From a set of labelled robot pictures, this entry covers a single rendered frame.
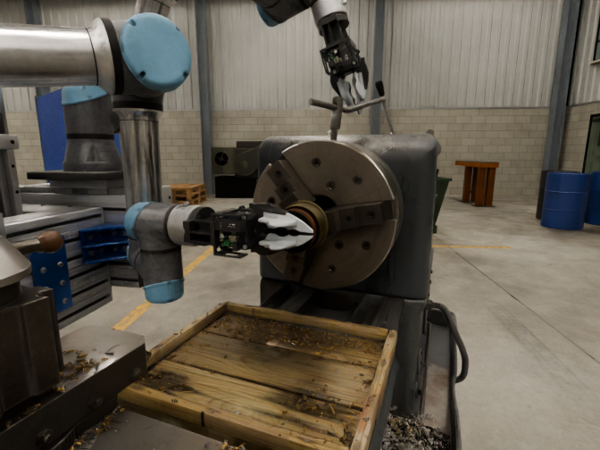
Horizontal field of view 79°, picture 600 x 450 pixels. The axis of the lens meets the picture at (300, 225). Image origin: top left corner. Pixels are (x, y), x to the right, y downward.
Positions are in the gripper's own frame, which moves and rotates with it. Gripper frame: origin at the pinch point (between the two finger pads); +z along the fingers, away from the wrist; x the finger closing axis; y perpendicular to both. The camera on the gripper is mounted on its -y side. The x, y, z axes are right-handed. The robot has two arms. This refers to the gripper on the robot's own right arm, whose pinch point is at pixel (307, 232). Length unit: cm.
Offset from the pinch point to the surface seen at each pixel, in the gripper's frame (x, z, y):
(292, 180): 7.5, -7.3, -10.5
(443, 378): -55, 23, -53
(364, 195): 4.6, 6.0, -15.3
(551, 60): 248, 242, -1167
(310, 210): 3.2, -0.9, -3.5
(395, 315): -21.8, 12.2, -20.8
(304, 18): 369, -386, -954
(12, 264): 5.3, -7.3, 39.5
